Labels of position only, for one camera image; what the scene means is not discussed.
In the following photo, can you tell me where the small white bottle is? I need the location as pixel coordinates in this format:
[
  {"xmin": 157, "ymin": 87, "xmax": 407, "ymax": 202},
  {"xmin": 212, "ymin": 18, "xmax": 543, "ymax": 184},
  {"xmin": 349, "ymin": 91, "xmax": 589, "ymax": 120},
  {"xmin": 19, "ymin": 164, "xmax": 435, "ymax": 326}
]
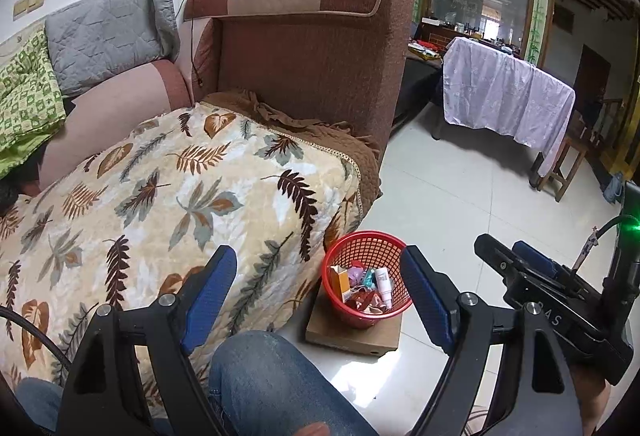
[{"xmin": 374, "ymin": 267, "xmax": 393, "ymax": 309}]

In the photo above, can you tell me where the small purple wrapper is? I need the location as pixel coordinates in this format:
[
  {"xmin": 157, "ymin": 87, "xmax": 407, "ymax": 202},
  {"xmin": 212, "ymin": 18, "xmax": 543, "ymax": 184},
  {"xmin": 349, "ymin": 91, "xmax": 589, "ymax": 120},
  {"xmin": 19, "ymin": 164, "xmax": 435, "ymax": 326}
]
[{"xmin": 347, "ymin": 266, "xmax": 366, "ymax": 288}]

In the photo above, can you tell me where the orange small box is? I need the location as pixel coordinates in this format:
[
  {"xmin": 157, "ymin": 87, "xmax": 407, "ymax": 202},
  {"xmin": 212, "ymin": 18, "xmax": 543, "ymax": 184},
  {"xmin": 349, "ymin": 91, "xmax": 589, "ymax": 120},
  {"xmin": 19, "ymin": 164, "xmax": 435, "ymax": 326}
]
[{"xmin": 328, "ymin": 266, "xmax": 352, "ymax": 304}]

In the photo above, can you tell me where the red candy wrapper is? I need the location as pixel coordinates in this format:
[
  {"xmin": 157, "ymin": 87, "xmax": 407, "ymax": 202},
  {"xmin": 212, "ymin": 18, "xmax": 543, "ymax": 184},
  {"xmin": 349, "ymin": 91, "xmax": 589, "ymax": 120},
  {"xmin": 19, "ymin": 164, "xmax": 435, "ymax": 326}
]
[{"xmin": 346, "ymin": 290, "xmax": 386, "ymax": 316}]

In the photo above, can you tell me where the teal wrapper packet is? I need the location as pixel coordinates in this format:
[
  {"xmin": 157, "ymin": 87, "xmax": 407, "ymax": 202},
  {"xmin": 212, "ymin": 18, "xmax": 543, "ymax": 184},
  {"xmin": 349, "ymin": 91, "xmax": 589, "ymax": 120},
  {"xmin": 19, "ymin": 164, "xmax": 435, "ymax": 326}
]
[{"xmin": 360, "ymin": 268, "xmax": 376, "ymax": 291}]

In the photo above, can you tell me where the red mesh trash basket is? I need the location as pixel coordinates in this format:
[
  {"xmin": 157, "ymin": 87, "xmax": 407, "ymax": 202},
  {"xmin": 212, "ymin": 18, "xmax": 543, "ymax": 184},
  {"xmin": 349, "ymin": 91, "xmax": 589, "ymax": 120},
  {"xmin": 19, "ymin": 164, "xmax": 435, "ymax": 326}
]
[{"xmin": 321, "ymin": 230, "xmax": 412, "ymax": 329}]

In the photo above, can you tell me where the blue jeans leg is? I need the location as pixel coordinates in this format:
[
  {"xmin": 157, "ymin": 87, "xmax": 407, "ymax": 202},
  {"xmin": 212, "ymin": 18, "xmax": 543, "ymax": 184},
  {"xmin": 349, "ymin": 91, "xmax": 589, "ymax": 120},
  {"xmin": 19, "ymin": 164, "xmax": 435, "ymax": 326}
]
[{"xmin": 1, "ymin": 330, "xmax": 374, "ymax": 435}]

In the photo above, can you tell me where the leaf pattern plush blanket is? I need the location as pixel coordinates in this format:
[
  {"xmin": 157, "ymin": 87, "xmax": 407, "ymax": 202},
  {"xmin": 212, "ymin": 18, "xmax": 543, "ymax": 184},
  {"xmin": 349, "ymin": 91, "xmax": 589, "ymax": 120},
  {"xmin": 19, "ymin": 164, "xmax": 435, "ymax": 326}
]
[{"xmin": 1, "ymin": 102, "xmax": 363, "ymax": 385}]

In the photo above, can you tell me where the cardboard box under basket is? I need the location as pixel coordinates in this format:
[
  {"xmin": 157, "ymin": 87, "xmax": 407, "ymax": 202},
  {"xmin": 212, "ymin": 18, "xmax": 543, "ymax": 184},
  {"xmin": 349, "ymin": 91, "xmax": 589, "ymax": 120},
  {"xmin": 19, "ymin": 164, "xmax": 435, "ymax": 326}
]
[{"xmin": 305, "ymin": 288, "xmax": 402, "ymax": 357}]

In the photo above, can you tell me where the wooden stool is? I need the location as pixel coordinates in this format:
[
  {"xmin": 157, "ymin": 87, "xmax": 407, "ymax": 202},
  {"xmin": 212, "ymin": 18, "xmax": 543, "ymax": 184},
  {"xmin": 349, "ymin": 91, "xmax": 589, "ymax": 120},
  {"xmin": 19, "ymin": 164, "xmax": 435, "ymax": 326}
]
[{"xmin": 537, "ymin": 135, "xmax": 591, "ymax": 203}]

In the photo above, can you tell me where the brown fringed bedspread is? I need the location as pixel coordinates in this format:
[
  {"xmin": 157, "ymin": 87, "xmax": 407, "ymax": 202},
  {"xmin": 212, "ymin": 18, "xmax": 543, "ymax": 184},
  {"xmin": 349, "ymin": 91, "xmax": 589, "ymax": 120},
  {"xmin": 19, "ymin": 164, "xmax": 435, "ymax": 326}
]
[{"xmin": 202, "ymin": 90, "xmax": 381, "ymax": 216}]

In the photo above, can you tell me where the pink bolster pillow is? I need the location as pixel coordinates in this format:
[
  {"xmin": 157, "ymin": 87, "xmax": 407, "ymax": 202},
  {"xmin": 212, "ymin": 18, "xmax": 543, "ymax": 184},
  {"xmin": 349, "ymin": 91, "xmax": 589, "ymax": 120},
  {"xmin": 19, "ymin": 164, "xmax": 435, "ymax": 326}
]
[{"xmin": 20, "ymin": 60, "xmax": 192, "ymax": 196}]

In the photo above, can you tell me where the white cloth covered table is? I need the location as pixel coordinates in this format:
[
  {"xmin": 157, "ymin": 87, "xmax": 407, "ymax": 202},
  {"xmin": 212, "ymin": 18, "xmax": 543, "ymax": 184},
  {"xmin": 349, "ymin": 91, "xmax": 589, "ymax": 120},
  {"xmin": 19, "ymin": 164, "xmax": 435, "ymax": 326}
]
[{"xmin": 442, "ymin": 37, "xmax": 575, "ymax": 178}]

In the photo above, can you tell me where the green patterned quilt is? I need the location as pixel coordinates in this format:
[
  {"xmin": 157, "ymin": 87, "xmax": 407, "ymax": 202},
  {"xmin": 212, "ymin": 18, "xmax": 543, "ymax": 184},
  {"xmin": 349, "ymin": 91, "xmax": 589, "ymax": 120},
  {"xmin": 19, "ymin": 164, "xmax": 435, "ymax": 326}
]
[{"xmin": 1, "ymin": 28, "xmax": 66, "ymax": 177}]

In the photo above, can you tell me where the grey quilted pillow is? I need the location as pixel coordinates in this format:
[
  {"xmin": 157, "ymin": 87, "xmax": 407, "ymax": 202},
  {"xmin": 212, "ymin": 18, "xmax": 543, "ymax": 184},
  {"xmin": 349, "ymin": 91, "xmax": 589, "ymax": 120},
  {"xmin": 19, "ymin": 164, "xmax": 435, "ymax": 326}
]
[{"xmin": 44, "ymin": 0, "xmax": 180, "ymax": 98}]

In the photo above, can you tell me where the beige wall switch plate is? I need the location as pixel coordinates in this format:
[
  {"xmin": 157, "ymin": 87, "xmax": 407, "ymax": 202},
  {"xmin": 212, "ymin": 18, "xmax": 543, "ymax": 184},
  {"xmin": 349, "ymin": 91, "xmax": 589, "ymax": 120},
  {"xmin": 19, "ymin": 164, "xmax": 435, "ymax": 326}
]
[{"xmin": 12, "ymin": 0, "xmax": 44, "ymax": 20}]

